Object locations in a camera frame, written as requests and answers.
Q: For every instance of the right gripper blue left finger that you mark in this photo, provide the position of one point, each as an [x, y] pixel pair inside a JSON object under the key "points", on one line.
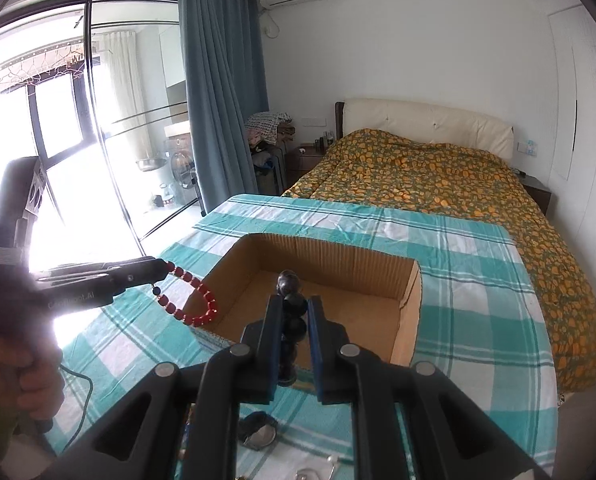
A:
{"points": [[244, 373]]}

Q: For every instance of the right dark nightstand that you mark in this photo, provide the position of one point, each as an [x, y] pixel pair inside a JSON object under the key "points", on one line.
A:
{"points": [[539, 192]]}

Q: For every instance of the orange floral bedspread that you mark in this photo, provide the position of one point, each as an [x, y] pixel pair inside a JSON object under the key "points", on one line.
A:
{"points": [[377, 168]]}

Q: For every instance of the dark nightstand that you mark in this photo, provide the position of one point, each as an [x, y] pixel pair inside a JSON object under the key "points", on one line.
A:
{"points": [[299, 161], [539, 192]]}

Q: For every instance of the black framed glass door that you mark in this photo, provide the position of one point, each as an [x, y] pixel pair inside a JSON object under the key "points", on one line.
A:
{"points": [[93, 88]]}

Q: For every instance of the open cardboard box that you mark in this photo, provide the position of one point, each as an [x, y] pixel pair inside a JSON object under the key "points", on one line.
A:
{"points": [[376, 296]]}

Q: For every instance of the cream leather headboard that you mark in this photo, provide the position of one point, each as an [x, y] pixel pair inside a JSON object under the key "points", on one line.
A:
{"points": [[426, 123]]}

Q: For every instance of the silver chain jewelry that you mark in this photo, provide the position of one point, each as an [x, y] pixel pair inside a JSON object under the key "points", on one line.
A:
{"points": [[325, 471]]}

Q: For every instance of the left dark nightstand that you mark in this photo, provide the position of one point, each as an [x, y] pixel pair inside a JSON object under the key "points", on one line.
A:
{"points": [[299, 161]]}

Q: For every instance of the black wristwatch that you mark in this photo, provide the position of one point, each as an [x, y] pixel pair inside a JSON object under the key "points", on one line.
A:
{"points": [[257, 430]]}

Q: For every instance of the white wardrobe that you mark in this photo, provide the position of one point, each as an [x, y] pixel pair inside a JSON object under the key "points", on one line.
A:
{"points": [[573, 172]]}

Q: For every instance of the person left hand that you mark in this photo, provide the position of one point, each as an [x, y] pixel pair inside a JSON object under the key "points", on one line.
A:
{"points": [[30, 381]]}

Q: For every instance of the washing machine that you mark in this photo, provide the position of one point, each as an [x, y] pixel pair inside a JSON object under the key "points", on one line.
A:
{"points": [[182, 164]]}

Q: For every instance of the clothes pile on chair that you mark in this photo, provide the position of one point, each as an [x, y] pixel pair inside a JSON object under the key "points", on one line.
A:
{"points": [[269, 135]]}

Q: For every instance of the blue curtain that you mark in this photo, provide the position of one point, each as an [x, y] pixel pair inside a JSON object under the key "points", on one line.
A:
{"points": [[225, 85]]}

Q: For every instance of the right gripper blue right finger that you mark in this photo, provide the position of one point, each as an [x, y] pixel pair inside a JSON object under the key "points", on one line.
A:
{"points": [[345, 373]]}

